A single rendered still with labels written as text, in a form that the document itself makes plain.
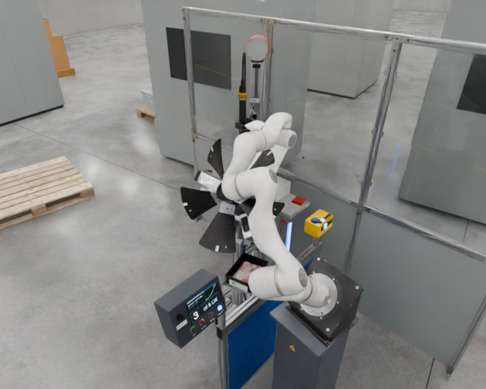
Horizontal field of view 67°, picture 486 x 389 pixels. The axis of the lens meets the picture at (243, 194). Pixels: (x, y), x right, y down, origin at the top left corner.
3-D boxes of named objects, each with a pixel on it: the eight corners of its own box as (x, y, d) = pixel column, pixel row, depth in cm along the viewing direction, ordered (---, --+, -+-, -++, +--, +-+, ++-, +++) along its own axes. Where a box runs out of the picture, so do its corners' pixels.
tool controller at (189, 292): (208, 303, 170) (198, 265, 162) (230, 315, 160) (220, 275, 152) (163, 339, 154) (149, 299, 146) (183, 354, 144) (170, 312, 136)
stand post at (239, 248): (235, 305, 297) (234, 214, 248) (244, 311, 292) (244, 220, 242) (231, 309, 294) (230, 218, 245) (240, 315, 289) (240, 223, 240)
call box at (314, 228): (317, 221, 232) (319, 208, 226) (331, 228, 226) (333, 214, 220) (303, 233, 222) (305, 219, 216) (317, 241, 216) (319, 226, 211)
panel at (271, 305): (304, 319, 272) (314, 252, 236) (305, 320, 271) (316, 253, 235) (226, 401, 221) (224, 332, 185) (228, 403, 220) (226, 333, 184)
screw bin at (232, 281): (243, 260, 225) (243, 252, 221) (268, 269, 218) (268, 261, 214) (224, 283, 209) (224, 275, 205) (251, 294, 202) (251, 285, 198)
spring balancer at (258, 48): (245, 59, 245) (244, 62, 239) (246, 33, 236) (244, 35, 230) (269, 60, 243) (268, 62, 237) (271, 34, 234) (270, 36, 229)
